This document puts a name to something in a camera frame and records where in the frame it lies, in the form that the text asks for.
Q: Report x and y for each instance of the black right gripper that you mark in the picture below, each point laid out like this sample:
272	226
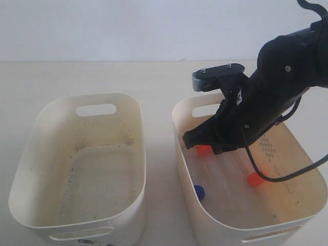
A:
244	116

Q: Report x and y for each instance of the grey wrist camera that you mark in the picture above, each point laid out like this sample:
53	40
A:
221	77

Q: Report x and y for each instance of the white plastic bin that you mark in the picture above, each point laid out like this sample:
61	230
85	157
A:
82	175
239	214

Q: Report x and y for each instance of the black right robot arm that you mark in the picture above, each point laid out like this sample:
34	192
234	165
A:
287	67

